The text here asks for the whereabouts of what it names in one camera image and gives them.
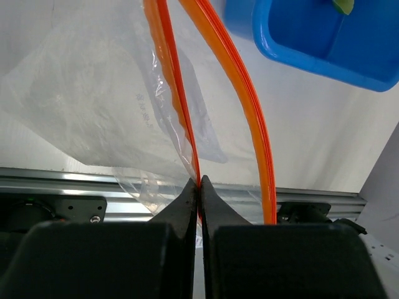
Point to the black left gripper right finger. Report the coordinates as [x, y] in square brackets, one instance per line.
[243, 260]

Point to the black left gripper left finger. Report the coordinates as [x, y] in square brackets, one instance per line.
[152, 259]

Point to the clear orange-zipper zip bag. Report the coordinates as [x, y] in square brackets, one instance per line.
[154, 91]

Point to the blue plastic bin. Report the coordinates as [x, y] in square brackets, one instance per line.
[360, 48]

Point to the aluminium front rail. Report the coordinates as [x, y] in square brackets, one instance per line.
[124, 205]

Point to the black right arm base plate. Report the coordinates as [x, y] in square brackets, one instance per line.
[303, 212]

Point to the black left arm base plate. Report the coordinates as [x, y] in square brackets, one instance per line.
[20, 212]

